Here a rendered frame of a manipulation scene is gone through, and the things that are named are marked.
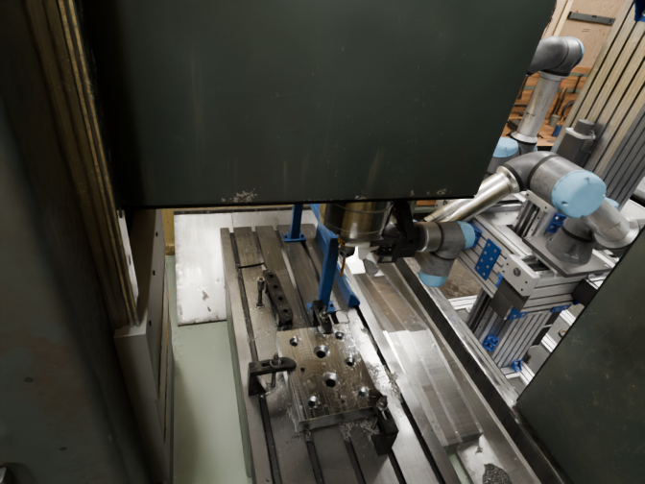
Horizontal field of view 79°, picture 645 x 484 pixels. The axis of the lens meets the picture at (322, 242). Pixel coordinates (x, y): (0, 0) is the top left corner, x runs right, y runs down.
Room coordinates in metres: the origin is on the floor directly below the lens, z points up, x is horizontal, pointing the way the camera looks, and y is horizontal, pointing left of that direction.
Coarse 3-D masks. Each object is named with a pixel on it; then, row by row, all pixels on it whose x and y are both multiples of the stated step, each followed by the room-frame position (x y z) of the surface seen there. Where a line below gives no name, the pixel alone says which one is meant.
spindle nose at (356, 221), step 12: (324, 204) 0.72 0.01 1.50; (336, 204) 0.70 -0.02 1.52; (348, 204) 0.68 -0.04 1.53; (360, 204) 0.68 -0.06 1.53; (372, 204) 0.69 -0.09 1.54; (384, 204) 0.70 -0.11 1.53; (324, 216) 0.71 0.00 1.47; (336, 216) 0.69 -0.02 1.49; (348, 216) 0.68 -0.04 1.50; (360, 216) 0.68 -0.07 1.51; (372, 216) 0.69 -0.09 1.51; (384, 216) 0.71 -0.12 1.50; (336, 228) 0.69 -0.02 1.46; (348, 228) 0.68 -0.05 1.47; (360, 228) 0.68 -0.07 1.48; (372, 228) 0.69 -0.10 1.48; (384, 228) 0.72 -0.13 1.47
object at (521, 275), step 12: (504, 264) 1.24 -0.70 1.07; (516, 264) 1.19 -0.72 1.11; (528, 264) 1.22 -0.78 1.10; (540, 264) 1.25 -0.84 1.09; (504, 276) 1.21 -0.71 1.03; (516, 276) 1.17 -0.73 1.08; (528, 276) 1.13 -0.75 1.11; (552, 276) 1.17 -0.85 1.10; (588, 276) 1.23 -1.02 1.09; (516, 288) 1.15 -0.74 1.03; (528, 288) 1.12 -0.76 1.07; (540, 288) 1.14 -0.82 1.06; (552, 288) 1.17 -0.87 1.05; (564, 288) 1.19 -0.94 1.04
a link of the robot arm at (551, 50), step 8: (544, 40) 1.72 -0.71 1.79; (552, 40) 1.71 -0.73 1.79; (560, 40) 1.71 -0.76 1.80; (544, 48) 1.69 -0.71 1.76; (552, 48) 1.69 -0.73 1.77; (560, 48) 1.69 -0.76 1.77; (536, 56) 1.69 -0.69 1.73; (544, 56) 1.68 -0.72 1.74; (552, 56) 1.68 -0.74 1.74; (560, 56) 1.68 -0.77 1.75; (536, 64) 1.69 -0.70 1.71; (544, 64) 1.69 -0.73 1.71; (552, 64) 1.69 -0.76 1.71; (528, 72) 1.71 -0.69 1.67
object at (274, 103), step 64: (128, 0) 0.50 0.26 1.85; (192, 0) 0.52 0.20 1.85; (256, 0) 0.55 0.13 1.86; (320, 0) 0.58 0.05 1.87; (384, 0) 0.61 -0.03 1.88; (448, 0) 0.65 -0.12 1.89; (512, 0) 0.69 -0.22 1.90; (128, 64) 0.49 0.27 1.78; (192, 64) 0.52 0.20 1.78; (256, 64) 0.55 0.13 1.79; (320, 64) 0.58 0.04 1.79; (384, 64) 0.62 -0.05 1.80; (448, 64) 0.66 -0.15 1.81; (512, 64) 0.70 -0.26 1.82; (128, 128) 0.49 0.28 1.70; (192, 128) 0.52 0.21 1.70; (256, 128) 0.55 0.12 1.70; (320, 128) 0.59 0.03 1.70; (384, 128) 0.63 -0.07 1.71; (448, 128) 0.67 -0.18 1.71; (128, 192) 0.48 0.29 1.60; (192, 192) 0.52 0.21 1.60; (256, 192) 0.55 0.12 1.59; (320, 192) 0.59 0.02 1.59; (384, 192) 0.64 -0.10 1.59; (448, 192) 0.69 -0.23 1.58
